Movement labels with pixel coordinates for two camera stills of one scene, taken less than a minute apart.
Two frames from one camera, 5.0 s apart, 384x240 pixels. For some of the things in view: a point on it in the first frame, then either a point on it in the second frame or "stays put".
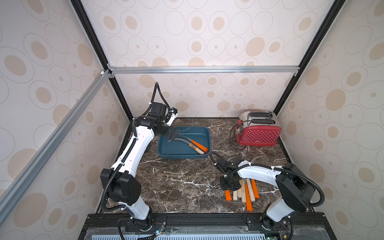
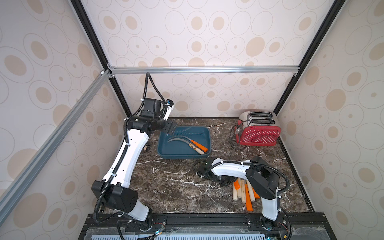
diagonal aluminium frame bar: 15,191 stays put
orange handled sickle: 197,145 stays put
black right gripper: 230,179 -> 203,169
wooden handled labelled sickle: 191,145 stays put
